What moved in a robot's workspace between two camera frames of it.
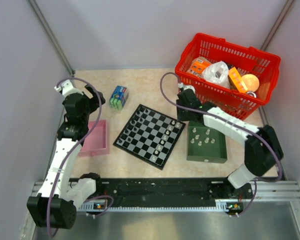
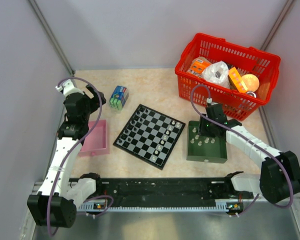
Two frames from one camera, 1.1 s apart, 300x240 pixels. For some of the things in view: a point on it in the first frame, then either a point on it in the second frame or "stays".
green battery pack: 119,97 stays
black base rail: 166,191 stays
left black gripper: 91,101 stays
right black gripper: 180,116 to 201,130
